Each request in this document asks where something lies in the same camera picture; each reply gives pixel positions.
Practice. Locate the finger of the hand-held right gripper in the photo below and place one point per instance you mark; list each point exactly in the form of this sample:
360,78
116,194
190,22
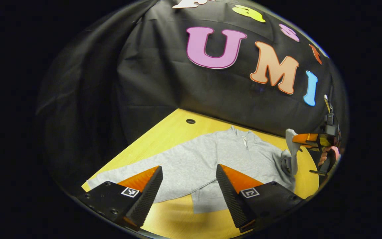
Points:
305,138

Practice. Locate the black backdrop cloth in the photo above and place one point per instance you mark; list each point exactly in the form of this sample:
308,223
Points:
151,76

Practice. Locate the grey sweatshirt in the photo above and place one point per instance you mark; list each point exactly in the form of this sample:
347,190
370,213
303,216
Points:
211,159

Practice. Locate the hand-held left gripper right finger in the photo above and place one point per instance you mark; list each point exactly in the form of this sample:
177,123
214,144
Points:
232,199

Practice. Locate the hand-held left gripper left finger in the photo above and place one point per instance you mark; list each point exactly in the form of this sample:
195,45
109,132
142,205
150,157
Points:
149,196

